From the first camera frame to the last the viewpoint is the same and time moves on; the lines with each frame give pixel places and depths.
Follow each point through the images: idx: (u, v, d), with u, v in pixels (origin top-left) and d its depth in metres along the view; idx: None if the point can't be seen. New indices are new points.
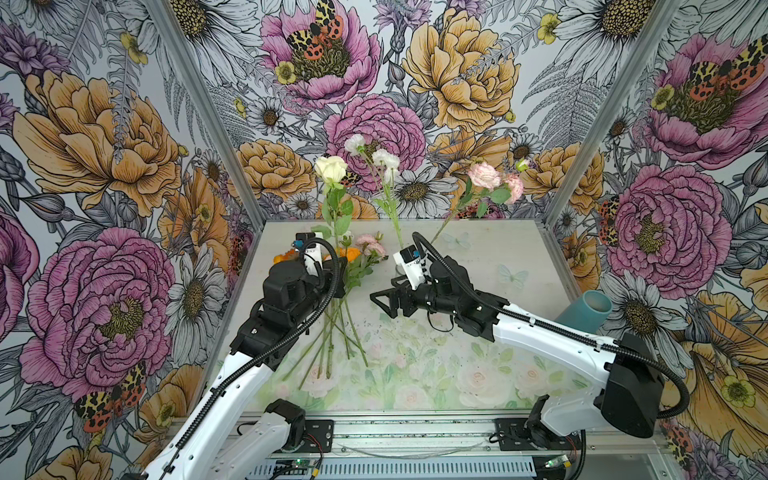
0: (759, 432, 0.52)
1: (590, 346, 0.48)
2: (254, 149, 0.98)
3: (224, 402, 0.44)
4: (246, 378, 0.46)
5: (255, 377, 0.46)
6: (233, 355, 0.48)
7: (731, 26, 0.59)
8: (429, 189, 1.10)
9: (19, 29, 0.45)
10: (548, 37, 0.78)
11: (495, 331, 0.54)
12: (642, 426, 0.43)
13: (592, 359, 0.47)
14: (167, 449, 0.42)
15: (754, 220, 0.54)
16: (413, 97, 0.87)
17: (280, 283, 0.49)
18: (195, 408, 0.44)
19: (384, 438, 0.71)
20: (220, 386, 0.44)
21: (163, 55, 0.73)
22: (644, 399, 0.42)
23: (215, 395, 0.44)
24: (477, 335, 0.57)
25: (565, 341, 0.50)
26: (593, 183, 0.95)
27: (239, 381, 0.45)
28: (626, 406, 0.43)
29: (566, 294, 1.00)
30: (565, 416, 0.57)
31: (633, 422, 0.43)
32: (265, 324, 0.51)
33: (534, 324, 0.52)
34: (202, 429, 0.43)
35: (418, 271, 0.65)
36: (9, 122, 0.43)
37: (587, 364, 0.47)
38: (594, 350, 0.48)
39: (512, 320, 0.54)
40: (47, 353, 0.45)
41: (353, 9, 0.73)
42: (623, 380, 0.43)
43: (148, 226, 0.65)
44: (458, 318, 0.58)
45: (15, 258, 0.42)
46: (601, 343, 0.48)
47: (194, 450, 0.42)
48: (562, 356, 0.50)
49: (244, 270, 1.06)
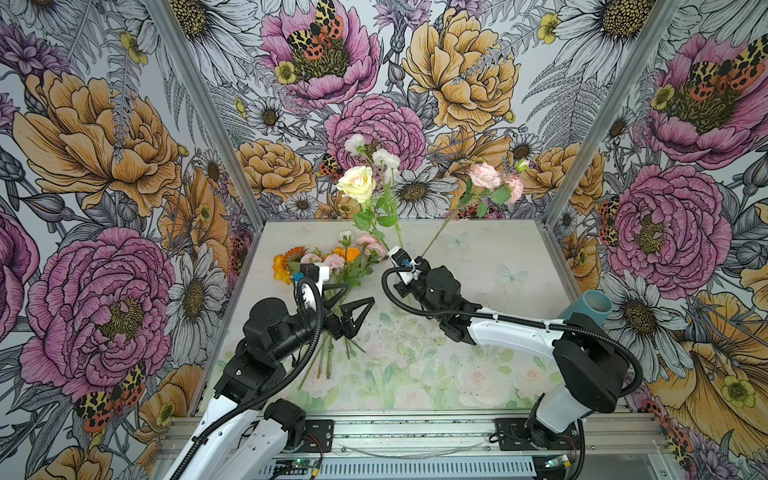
0: (758, 432, 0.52)
1: (541, 328, 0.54)
2: (254, 149, 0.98)
3: (206, 449, 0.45)
4: (227, 425, 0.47)
5: (237, 423, 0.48)
6: (216, 400, 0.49)
7: (730, 26, 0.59)
8: (429, 189, 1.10)
9: (19, 30, 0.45)
10: (548, 37, 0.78)
11: (471, 333, 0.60)
12: (602, 398, 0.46)
13: (543, 340, 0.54)
14: None
15: (754, 220, 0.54)
16: (413, 97, 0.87)
17: (261, 326, 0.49)
18: (180, 454, 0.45)
19: (384, 438, 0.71)
20: (203, 435, 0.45)
21: (163, 55, 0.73)
22: (591, 370, 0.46)
23: (197, 444, 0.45)
24: (460, 339, 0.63)
25: (521, 327, 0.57)
26: (593, 183, 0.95)
27: (220, 429, 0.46)
28: (579, 378, 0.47)
29: (566, 294, 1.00)
30: (555, 410, 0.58)
31: (594, 394, 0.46)
32: (251, 363, 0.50)
33: (499, 318, 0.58)
34: (189, 472, 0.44)
35: (407, 276, 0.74)
36: (9, 122, 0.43)
37: (538, 343, 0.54)
38: (545, 331, 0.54)
39: (481, 319, 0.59)
40: (47, 353, 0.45)
41: (353, 10, 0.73)
42: (566, 351, 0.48)
43: (148, 226, 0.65)
44: (443, 325, 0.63)
45: (15, 257, 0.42)
46: (550, 324, 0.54)
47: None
48: (522, 343, 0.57)
49: (243, 270, 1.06)
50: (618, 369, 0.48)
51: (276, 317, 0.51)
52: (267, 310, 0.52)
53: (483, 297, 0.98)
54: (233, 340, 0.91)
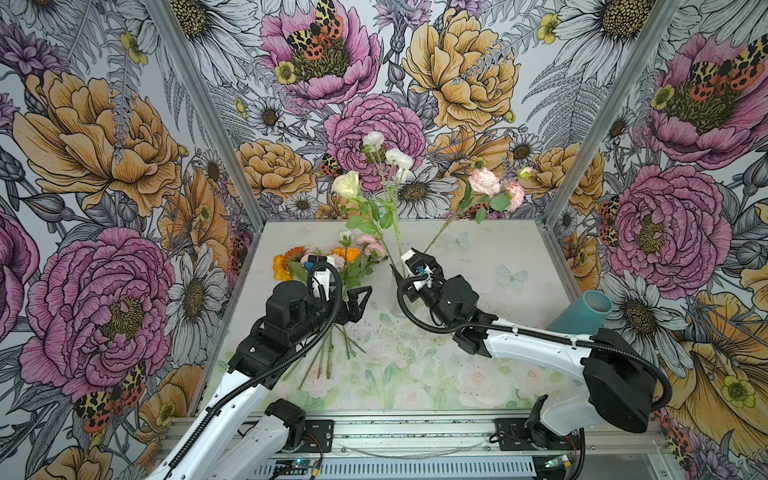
0: (758, 432, 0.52)
1: (567, 345, 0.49)
2: (254, 149, 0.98)
3: (219, 421, 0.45)
4: (241, 398, 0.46)
5: (250, 397, 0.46)
6: (231, 374, 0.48)
7: (731, 26, 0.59)
8: (429, 189, 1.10)
9: (19, 29, 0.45)
10: (548, 37, 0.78)
11: (486, 347, 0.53)
12: (633, 418, 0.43)
13: (569, 356, 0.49)
14: (160, 467, 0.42)
15: (754, 220, 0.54)
16: (413, 97, 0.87)
17: (284, 301, 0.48)
18: (194, 423, 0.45)
19: (385, 438, 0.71)
20: (215, 406, 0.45)
21: (163, 55, 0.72)
22: (625, 392, 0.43)
23: (210, 415, 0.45)
24: (473, 352, 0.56)
25: (546, 343, 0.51)
26: (593, 183, 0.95)
27: (232, 403, 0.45)
28: (610, 400, 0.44)
29: (566, 295, 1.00)
30: (562, 417, 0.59)
31: (626, 416, 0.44)
32: (265, 342, 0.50)
33: (518, 334, 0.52)
34: (201, 443, 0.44)
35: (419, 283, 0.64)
36: (9, 122, 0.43)
37: (566, 362, 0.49)
38: (571, 348, 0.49)
39: (497, 332, 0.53)
40: (47, 353, 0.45)
41: (353, 10, 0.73)
42: (596, 371, 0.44)
43: (148, 226, 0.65)
44: (456, 337, 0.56)
45: (15, 258, 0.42)
46: (576, 340, 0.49)
47: (186, 469, 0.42)
48: (544, 359, 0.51)
49: (243, 270, 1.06)
50: (646, 385, 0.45)
51: (299, 295, 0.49)
52: (289, 287, 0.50)
53: (483, 297, 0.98)
54: (234, 340, 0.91)
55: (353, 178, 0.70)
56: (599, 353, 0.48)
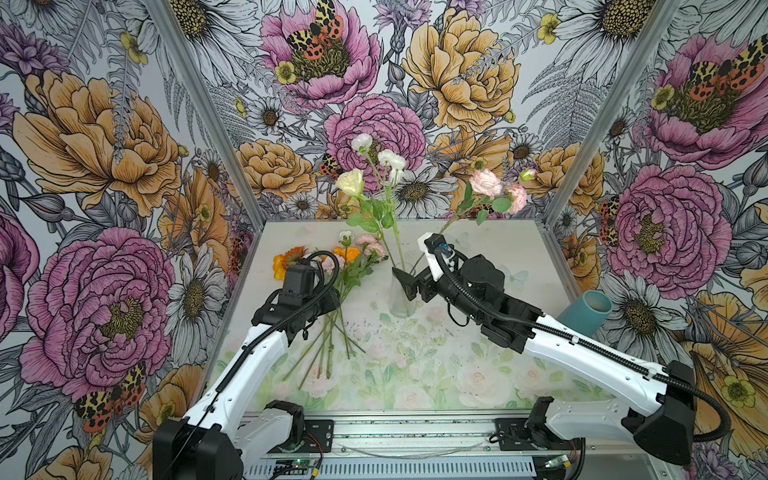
0: (758, 432, 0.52)
1: (640, 373, 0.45)
2: (254, 149, 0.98)
3: (254, 359, 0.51)
4: (270, 341, 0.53)
5: (277, 341, 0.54)
6: (255, 327, 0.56)
7: (731, 26, 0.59)
8: (429, 189, 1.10)
9: (19, 29, 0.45)
10: (548, 37, 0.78)
11: (528, 345, 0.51)
12: (680, 455, 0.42)
13: (641, 388, 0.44)
14: (205, 396, 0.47)
15: (754, 220, 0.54)
16: (413, 97, 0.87)
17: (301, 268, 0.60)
18: (229, 363, 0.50)
19: (384, 438, 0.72)
20: (250, 345, 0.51)
21: (163, 55, 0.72)
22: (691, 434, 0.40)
23: (245, 353, 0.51)
24: (507, 346, 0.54)
25: (609, 363, 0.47)
26: (593, 183, 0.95)
27: (263, 344, 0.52)
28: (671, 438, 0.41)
29: (566, 294, 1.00)
30: (574, 426, 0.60)
31: (672, 451, 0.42)
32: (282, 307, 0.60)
33: (576, 343, 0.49)
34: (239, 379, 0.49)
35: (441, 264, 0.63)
36: (9, 122, 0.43)
37: (635, 393, 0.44)
38: (644, 378, 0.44)
39: (549, 336, 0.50)
40: (47, 353, 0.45)
41: (353, 9, 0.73)
42: (676, 413, 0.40)
43: (148, 226, 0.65)
44: (485, 327, 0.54)
45: (15, 258, 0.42)
46: (653, 371, 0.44)
47: (231, 395, 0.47)
48: (605, 379, 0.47)
49: (243, 270, 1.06)
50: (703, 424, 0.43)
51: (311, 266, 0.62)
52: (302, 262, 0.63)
53: None
54: (233, 340, 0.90)
55: (354, 177, 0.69)
56: (673, 390, 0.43)
